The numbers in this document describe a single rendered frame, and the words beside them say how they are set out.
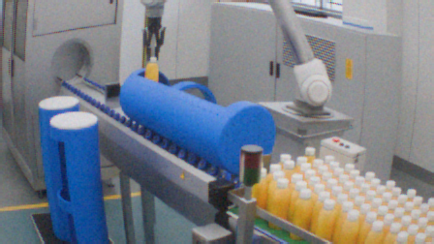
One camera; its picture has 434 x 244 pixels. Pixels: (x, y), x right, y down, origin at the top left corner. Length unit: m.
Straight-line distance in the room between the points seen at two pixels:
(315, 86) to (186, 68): 5.49
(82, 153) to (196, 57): 5.43
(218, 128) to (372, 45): 1.84
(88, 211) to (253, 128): 1.00
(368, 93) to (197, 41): 4.51
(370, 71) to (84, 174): 2.09
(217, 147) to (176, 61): 5.67
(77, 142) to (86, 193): 0.27
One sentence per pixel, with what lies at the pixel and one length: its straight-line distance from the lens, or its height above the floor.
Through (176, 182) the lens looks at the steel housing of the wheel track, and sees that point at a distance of 2.39.
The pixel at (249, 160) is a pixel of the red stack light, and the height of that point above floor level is 1.23.
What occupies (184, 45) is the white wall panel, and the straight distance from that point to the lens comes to 7.71.
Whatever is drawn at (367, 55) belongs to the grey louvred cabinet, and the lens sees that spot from 3.61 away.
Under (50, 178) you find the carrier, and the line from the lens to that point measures 3.05.
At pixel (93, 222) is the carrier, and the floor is 0.51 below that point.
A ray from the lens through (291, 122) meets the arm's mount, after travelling 2.57.
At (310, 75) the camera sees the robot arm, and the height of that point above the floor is 1.31.
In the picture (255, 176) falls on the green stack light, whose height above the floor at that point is 1.18.
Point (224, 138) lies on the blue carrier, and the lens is 2.07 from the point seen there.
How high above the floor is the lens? 1.76
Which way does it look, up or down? 16 degrees down
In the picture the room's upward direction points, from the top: 2 degrees clockwise
